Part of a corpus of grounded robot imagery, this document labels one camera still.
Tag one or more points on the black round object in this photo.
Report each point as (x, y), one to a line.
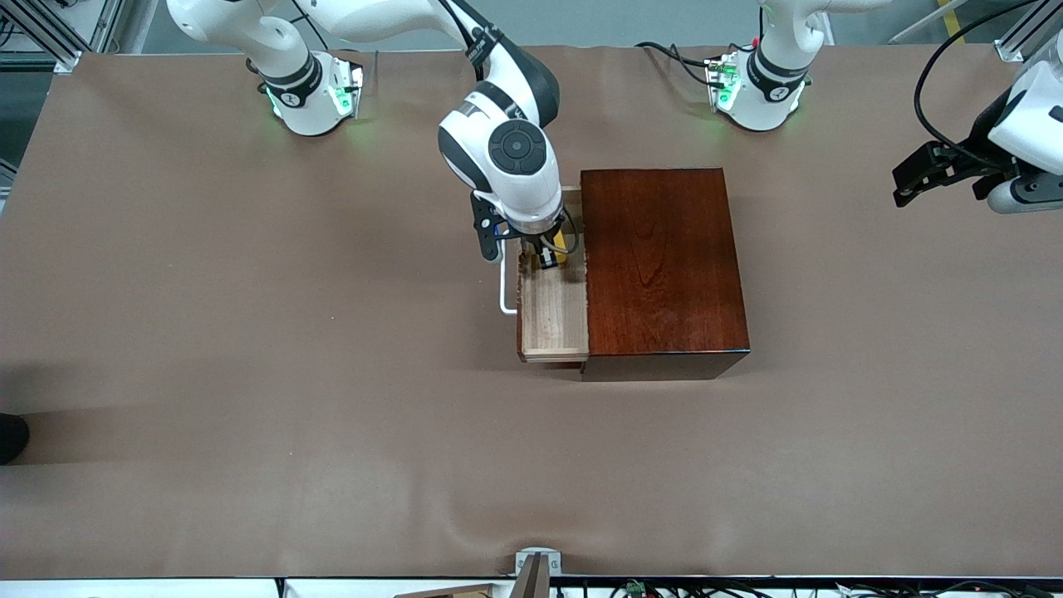
(12, 438)

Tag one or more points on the grey diagonal metal bar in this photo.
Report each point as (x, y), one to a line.
(922, 23)

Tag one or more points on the aluminium frame profile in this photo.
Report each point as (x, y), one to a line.
(66, 56)
(1017, 46)

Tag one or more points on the grey metal camera mount bracket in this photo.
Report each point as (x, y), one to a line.
(536, 565)

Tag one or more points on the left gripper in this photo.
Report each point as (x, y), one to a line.
(972, 148)

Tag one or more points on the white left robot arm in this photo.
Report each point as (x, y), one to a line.
(772, 91)

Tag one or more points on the light wooden plank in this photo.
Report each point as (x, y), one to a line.
(448, 591)

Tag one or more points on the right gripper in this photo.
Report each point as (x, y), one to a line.
(547, 252)

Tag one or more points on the brown table mat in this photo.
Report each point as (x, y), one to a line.
(374, 415)

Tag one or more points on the dark brown wooden cabinet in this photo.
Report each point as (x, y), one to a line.
(664, 266)

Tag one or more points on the yellow cube block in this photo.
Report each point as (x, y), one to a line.
(563, 247)

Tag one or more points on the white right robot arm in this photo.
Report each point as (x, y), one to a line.
(523, 183)

